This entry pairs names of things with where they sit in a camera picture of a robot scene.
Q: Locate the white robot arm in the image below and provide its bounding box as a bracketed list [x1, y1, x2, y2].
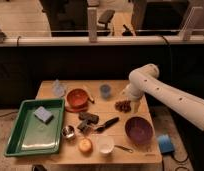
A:
[124, 64, 204, 132]

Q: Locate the metal spoon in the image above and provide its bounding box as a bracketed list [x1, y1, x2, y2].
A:
[114, 145, 133, 153]

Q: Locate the orange plate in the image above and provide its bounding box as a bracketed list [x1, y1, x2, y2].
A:
[65, 106, 88, 113]

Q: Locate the blue sponge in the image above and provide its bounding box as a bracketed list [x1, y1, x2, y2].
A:
[34, 106, 53, 123]

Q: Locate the purple bowl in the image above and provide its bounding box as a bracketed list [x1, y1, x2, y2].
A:
[125, 117, 153, 145]

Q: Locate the small metal cup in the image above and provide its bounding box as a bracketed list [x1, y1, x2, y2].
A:
[62, 125, 75, 140]

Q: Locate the white cup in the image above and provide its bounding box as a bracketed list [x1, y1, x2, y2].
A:
[97, 136, 114, 155]

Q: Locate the wooden spoon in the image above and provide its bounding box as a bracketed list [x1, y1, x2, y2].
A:
[83, 85, 95, 104]

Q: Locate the bunch of red grapes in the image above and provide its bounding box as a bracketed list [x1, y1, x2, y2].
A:
[115, 100, 131, 113]

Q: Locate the blue plastic cup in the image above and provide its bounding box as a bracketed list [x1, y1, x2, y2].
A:
[100, 84, 111, 99]

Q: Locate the orange fruit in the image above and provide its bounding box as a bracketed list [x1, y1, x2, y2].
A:
[78, 138, 93, 153]

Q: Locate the green plastic tray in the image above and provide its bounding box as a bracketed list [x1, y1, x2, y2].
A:
[5, 99, 65, 157]

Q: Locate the red orange bowl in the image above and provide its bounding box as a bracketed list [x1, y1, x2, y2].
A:
[66, 88, 88, 108]

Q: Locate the black handled spatula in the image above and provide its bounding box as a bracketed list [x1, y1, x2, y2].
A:
[94, 117, 119, 133]

